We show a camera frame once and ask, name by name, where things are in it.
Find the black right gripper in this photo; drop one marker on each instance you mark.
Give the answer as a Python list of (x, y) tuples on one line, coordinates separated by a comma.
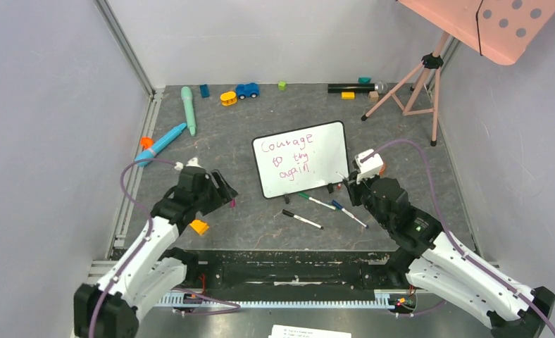
[(355, 192)]

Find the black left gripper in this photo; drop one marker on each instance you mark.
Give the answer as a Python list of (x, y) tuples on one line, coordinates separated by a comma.
[(222, 196)]

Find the white whiteboard black frame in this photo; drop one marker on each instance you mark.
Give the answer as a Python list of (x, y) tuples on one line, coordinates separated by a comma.
[(298, 160)]

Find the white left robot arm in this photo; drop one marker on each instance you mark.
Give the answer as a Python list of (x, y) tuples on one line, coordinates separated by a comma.
[(115, 305)]

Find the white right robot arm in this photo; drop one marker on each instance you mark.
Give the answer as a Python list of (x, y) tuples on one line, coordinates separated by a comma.
[(433, 259)]

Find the blue whiteboard marker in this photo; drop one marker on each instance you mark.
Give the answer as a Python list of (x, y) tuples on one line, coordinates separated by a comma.
[(340, 207)]

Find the green whiteboard marker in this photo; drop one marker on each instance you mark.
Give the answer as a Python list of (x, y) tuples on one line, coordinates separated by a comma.
[(310, 198)]

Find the black whiteboard marker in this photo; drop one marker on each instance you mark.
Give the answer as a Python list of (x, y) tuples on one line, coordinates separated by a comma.
[(301, 219)]

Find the orange semicircle toy piece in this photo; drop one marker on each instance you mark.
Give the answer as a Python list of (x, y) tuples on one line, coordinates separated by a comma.
[(382, 169)]

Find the orange wedge block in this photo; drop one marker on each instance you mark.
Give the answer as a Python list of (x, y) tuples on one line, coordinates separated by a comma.
[(199, 226)]

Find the blue toy crayon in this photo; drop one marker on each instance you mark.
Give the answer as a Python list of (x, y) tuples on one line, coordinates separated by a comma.
[(160, 144)]

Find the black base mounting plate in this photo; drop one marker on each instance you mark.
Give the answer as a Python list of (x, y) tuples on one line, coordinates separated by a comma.
[(264, 275)]

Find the yellow orange oval toy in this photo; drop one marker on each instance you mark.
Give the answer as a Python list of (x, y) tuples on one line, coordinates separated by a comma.
[(228, 98)]

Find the small orange toy piece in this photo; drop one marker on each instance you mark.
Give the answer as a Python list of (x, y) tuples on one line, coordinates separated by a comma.
[(146, 142)]

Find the beige wooden cube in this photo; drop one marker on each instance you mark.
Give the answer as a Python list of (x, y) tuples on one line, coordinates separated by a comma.
[(374, 96)]

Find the dark blue block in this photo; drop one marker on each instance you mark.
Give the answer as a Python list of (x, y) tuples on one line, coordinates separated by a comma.
[(204, 91)]

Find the yellow rectangular block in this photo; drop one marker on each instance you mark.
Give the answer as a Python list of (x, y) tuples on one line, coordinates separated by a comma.
[(348, 95)]

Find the blue toy car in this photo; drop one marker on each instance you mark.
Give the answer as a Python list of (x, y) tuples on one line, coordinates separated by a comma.
[(249, 90)]

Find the mint green toy crayon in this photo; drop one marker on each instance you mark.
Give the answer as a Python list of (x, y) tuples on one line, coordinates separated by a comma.
[(187, 99)]

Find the black cylinder tube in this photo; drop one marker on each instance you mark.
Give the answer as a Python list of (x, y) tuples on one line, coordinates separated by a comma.
[(351, 87)]

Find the white printed paper sheet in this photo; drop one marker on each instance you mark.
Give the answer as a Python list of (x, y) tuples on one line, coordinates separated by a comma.
[(283, 331)]

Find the pink music stand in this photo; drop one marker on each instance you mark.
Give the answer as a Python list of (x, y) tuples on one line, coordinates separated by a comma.
[(498, 30)]

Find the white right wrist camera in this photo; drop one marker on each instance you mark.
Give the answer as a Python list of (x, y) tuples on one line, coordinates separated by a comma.
[(367, 165)]

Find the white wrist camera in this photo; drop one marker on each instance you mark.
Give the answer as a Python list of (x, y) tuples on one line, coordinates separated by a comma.
[(191, 167), (367, 165)]

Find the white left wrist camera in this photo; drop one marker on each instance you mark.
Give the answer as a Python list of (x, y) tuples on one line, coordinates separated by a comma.
[(191, 167)]

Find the white slotted cable duct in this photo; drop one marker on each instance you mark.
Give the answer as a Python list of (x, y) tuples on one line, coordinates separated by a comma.
[(378, 300)]

